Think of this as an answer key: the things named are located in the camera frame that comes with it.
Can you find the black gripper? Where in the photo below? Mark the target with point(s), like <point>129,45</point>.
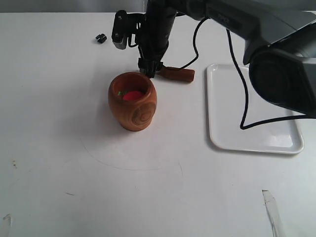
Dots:
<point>153,39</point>

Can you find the dark wooden pestle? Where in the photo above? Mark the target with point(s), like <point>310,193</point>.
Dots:
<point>175,74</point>

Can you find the red object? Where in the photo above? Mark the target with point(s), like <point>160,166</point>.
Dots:
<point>133,95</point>

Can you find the wooden mortar cup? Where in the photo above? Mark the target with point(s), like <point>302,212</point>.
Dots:
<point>133,115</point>

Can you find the white rectangular plastic tray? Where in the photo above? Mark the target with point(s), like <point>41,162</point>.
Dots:
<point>225,100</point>

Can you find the clear tape strip right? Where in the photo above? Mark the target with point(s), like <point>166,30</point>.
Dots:
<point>273,214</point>

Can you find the clear tape strip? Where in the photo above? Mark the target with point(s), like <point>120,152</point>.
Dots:
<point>273,214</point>
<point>5,226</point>

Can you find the clear tape strip left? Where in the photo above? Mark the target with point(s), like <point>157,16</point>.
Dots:
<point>5,226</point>

